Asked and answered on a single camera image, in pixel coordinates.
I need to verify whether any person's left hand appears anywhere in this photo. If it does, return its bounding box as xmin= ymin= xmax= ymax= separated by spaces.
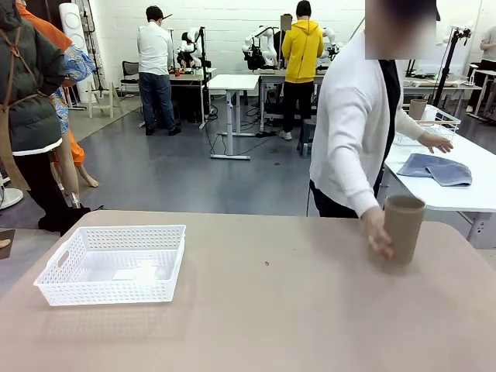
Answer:
xmin=418 ymin=131 xmax=454 ymax=154

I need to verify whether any person's right hand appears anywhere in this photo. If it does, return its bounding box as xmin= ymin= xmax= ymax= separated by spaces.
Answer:
xmin=360 ymin=205 xmax=397 ymax=260

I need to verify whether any blue grey towel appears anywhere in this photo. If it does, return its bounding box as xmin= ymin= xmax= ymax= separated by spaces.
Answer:
xmin=397 ymin=153 xmax=473 ymax=188

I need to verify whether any white perforated plastic basket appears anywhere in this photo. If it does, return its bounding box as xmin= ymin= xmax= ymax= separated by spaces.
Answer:
xmin=33 ymin=224 xmax=187 ymax=308

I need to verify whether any person's left forearm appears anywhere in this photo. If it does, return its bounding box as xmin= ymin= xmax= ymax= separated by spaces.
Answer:
xmin=394 ymin=108 xmax=427 ymax=141

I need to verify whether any person's right forearm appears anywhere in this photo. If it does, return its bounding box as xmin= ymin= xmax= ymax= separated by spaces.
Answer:
xmin=329 ymin=154 xmax=383 ymax=219

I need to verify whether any white side table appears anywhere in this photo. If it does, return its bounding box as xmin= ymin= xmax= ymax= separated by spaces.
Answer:
xmin=383 ymin=123 xmax=496 ymax=249

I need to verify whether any black tripod stand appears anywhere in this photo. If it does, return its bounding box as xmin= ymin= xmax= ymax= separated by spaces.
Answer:
xmin=432 ymin=25 xmax=473 ymax=109

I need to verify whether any person in white cardigan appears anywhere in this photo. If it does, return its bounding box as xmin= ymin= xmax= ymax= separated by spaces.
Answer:
xmin=308 ymin=0 xmax=439 ymax=219

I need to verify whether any person in beige top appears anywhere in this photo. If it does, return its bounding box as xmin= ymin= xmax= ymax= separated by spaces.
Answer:
xmin=467 ymin=30 xmax=496 ymax=117

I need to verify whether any grey stool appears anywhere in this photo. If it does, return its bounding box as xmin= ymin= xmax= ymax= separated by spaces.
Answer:
xmin=297 ymin=119 xmax=317 ymax=158

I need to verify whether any person in yellow hoodie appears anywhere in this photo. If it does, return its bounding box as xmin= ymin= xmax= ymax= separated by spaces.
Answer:
xmin=277 ymin=0 xmax=325 ymax=141

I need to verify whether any long wood-top workbench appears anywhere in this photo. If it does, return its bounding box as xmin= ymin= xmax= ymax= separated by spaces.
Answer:
xmin=257 ymin=68 xmax=326 ymax=133

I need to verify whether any person in black top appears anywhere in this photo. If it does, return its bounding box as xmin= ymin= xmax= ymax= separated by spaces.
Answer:
xmin=273 ymin=13 xmax=294 ymax=67

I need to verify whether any white height-adjustable desk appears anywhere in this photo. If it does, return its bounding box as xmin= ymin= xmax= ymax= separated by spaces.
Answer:
xmin=208 ymin=73 xmax=260 ymax=160

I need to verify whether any man in white shirt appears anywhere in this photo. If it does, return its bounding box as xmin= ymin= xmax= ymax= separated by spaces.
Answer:
xmin=136 ymin=5 xmax=182 ymax=136

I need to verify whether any black chair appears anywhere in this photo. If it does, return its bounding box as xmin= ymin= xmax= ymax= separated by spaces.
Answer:
xmin=119 ymin=60 xmax=141 ymax=96

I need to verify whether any small wooden step stool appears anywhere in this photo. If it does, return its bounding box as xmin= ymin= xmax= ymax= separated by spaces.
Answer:
xmin=85 ymin=80 xmax=124 ymax=119

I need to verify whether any blue patterned shirt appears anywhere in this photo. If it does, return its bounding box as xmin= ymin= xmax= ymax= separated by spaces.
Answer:
xmin=50 ymin=44 xmax=97 ymax=135

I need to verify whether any white tower fan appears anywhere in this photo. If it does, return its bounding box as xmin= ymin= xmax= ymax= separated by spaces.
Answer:
xmin=58 ymin=2 xmax=98 ymax=105

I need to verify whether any white round floor base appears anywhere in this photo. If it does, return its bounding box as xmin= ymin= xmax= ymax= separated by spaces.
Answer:
xmin=0 ymin=170 xmax=25 ymax=211

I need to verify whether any brown flat object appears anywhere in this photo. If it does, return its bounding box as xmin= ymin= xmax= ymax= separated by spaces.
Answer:
xmin=0 ymin=229 xmax=16 ymax=260

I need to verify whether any figure in dark green jacket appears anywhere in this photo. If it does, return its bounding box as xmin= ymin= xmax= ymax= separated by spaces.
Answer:
xmin=0 ymin=0 xmax=104 ymax=237

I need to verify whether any mannequin in orange garment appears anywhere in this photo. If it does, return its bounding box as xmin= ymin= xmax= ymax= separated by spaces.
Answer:
xmin=17 ymin=2 xmax=100 ymax=189

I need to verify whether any white wire dish rack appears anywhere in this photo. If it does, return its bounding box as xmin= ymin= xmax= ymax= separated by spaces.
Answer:
xmin=394 ymin=104 xmax=461 ymax=147

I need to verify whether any wood-top desk with black frame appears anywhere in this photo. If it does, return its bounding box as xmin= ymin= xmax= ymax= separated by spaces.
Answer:
xmin=168 ymin=67 xmax=217 ymax=129

